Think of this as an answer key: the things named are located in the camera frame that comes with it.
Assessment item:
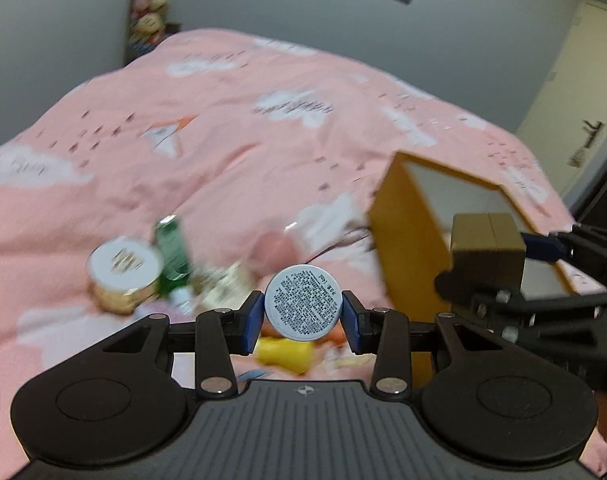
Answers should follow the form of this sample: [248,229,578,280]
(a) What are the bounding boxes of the gold square box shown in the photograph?
[450,212,526,290]

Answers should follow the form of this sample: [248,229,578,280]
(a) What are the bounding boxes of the yellow squeeze tube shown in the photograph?
[254,337,314,375]

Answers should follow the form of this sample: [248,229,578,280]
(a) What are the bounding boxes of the small white round jar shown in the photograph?
[264,264,343,341]

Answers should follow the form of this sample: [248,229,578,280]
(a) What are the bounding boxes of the green glass bottle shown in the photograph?
[154,214,195,315]

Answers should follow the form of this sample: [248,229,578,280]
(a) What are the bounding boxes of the pink clear pouch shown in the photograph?
[248,221,305,280]

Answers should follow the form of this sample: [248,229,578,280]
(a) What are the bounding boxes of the white gold cream jar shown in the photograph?
[86,236,164,315]

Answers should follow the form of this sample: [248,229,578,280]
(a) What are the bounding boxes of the orange cardboard box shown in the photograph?
[367,149,591,391]

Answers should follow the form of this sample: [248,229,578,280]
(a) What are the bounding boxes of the cream door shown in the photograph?
[517,0,607,194]

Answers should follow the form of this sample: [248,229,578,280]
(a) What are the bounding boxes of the pink patterned bed cover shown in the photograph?
[0,29,573,479]

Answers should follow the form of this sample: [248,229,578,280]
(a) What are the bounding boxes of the stuffed toy hanging column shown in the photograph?
[124,0,170,65]

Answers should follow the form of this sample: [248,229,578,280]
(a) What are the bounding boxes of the white string bundle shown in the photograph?
[190,261,257,313]

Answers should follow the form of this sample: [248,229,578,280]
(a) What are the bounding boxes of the black door handle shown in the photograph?
[568,120,605,168]

